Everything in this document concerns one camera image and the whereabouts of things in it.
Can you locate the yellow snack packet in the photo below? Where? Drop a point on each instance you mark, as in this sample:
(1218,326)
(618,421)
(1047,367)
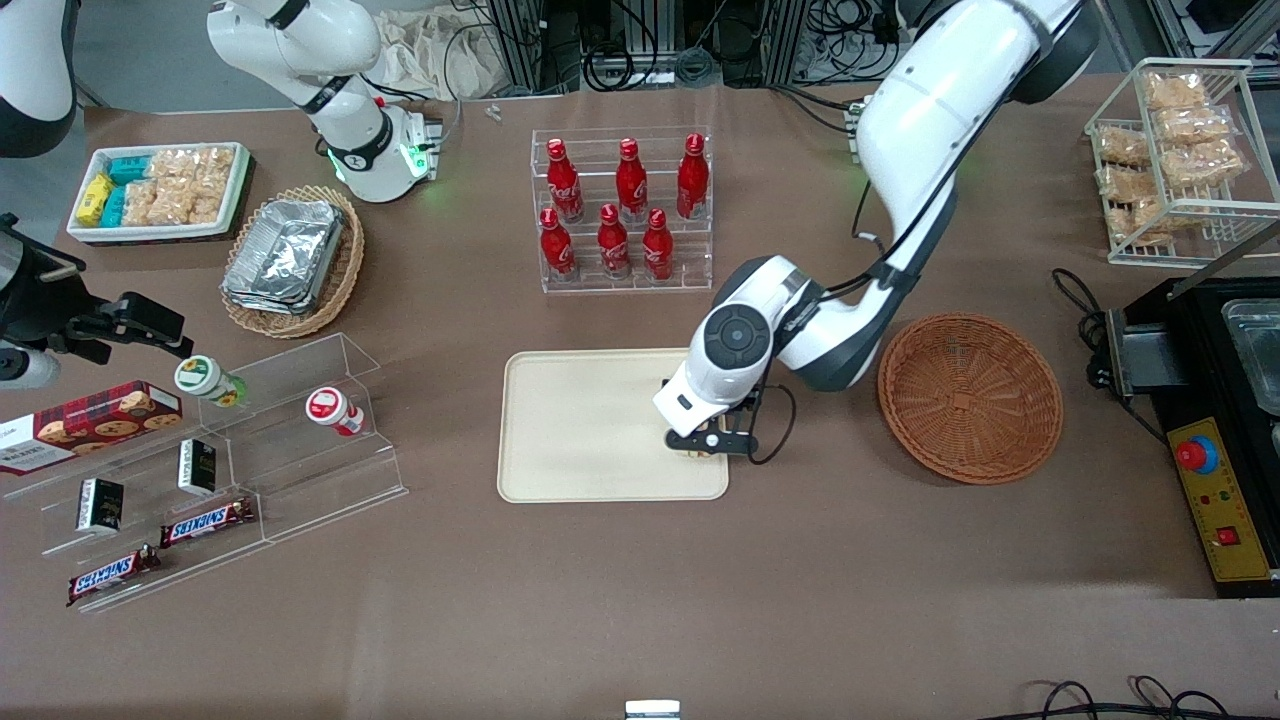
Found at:
(94,198)

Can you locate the small black box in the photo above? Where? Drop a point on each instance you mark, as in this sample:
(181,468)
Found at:
(100,505)
(197,467)

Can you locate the clear acrylic step shelf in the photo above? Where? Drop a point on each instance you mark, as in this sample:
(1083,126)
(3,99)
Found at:
(300,470)

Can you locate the light wicker basket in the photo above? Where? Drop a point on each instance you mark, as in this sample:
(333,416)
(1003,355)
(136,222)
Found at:
(345,260)

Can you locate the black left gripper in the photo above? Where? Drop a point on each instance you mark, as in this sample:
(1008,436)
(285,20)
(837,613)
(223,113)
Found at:
(746,405)

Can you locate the yellow control panel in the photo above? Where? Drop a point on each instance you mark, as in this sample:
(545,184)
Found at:
(1225,500)

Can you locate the rice cracker bag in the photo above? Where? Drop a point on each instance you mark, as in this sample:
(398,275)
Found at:
(160,205)
(195,168)

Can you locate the red cola bottle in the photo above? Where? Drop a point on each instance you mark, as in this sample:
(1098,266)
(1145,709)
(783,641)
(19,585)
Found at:
(692,180)
(613,245)
(564,185)
(657,245)
(630,185)
(557,245)

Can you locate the red-lidded small bottle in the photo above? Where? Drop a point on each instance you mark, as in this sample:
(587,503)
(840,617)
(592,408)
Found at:
(332,410)

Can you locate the cream plastic tray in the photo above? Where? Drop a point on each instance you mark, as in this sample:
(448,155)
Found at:
(580,430)

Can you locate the black countertop appliance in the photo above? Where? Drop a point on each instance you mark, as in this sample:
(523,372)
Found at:
(1190,360)

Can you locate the brown wicker basket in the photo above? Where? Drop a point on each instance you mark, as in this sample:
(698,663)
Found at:
(970,400)

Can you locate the teal snack packet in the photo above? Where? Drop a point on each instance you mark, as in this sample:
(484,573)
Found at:
(114,205)
(130,168)

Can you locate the white rectangular snack bin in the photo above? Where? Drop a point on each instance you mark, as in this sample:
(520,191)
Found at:
(235,190)

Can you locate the green-lidded small bottle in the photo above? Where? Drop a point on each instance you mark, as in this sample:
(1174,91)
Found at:
(205,378)

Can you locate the white crumpled cloth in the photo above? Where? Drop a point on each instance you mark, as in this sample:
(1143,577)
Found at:
(430,50)

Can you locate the bagged fried snack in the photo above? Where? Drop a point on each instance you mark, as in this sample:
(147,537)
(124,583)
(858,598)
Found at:
(1203,163)
(1195,125)
(1140,222)
(1132,184)
(1175,90)
(1123,146)

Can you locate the red cookie box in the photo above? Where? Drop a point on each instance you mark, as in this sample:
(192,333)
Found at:
(90,425)

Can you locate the small white box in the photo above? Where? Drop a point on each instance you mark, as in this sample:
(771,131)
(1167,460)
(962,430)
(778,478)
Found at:
(652,710)

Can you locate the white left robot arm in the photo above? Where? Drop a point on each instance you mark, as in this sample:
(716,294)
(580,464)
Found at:
(930,120)

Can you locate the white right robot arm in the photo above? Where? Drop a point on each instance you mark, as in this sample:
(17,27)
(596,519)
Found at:
(350,150)

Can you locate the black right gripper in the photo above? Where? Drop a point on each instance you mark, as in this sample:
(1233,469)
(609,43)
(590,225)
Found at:
(42,302)

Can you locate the Snickers chocolate bar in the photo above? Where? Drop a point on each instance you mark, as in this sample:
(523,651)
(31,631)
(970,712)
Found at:
(208,522)
(112,575)

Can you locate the aluminium frame rack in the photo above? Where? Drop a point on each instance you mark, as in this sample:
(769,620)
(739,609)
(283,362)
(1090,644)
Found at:
(530,45)

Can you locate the stacked aluminium foil trays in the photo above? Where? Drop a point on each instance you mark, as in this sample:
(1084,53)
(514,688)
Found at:
(285,255)

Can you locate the clear acrylic bottle rack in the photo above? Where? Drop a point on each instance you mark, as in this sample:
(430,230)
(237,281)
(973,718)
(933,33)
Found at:
(690,255)

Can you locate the red emergency stop button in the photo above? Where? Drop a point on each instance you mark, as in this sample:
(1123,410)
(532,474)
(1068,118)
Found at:
(1197,455)

